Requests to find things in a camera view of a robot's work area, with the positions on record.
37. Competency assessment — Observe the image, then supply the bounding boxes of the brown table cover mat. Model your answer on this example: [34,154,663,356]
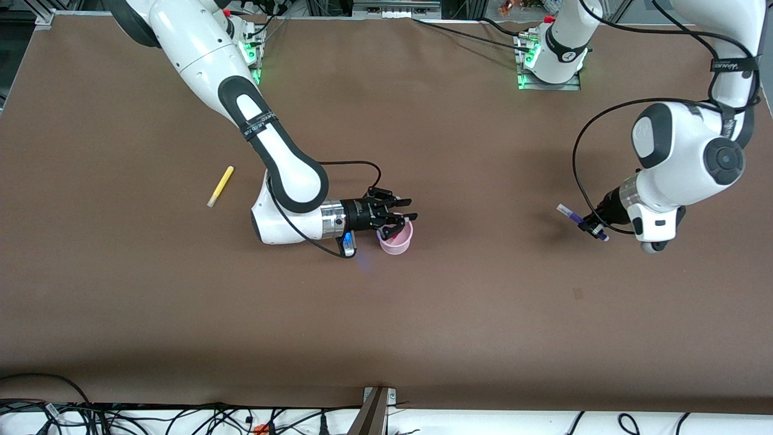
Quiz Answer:
[0,13,773,415]

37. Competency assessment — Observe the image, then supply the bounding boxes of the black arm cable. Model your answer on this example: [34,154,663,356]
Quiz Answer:
[268,159,383,260]
[572,0,763,236]

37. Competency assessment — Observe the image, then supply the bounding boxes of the yellow highlighter pen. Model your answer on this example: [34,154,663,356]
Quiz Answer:
[207,166,234,208]

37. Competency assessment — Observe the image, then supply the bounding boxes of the black looped floor cable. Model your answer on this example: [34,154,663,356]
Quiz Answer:
[0,373,92,417]

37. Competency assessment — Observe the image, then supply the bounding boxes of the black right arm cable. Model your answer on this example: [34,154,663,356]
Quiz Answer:
[268,159,383,260]

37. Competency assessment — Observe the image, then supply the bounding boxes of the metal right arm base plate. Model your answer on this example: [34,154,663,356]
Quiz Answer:
[239,17,266,86]

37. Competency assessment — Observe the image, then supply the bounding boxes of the pink translucent pen holder cup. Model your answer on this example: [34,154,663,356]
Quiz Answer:
[377,219,415,256]

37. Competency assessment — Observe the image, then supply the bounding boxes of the long black table cable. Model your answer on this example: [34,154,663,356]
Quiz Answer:
[413,18,532,53]

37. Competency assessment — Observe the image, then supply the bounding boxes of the grey metal rack device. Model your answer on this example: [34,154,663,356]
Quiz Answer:
[353,0,443,19]

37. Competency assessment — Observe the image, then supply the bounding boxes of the aluminium table frame post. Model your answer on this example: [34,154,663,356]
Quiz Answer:
[347,387,397,435]

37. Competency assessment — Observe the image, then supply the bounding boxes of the short black table cable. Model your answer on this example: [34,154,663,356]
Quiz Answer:
[480,17,524,37]

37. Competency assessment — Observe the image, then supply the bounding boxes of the purple highlighter pen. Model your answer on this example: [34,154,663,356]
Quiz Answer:
[556,204,610,243]

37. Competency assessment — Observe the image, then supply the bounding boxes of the tangled black floor cables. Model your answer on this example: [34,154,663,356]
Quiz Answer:
[0,400,363,435]

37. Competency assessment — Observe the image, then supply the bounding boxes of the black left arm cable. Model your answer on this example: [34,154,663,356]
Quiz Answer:
[572,0,763,236]

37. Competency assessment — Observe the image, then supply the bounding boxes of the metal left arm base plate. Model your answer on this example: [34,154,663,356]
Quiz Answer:
[515,31,582,92]

